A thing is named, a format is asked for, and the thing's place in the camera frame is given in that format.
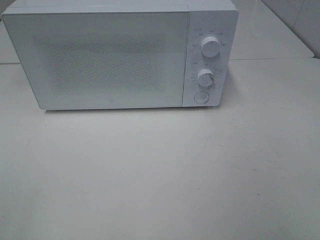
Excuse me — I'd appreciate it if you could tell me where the upper white power knob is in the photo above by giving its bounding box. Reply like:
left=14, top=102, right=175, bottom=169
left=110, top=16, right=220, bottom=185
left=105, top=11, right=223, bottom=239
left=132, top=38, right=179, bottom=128
left=200, top=35, right=222, bottom=58

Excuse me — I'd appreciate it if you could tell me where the white timer knob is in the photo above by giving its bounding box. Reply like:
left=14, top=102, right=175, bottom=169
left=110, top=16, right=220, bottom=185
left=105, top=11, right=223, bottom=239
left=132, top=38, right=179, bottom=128
left=196, top=68, right=215, bottom=87

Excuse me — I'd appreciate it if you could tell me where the white microwave door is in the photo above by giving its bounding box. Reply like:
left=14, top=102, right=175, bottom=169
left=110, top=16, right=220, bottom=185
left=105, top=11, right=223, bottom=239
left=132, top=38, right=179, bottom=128
left=3, top=12, right=189, bottom=110

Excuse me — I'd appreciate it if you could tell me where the round white door release button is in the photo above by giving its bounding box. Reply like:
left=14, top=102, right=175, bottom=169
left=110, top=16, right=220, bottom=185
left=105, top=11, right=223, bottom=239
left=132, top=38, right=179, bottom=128
left=194, top=91, right=210, bottom=104

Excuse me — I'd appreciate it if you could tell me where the white microwave oven body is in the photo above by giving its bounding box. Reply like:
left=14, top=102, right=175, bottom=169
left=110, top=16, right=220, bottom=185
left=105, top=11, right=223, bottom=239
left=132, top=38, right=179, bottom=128
left=1, top=0, right=239, bottom=109

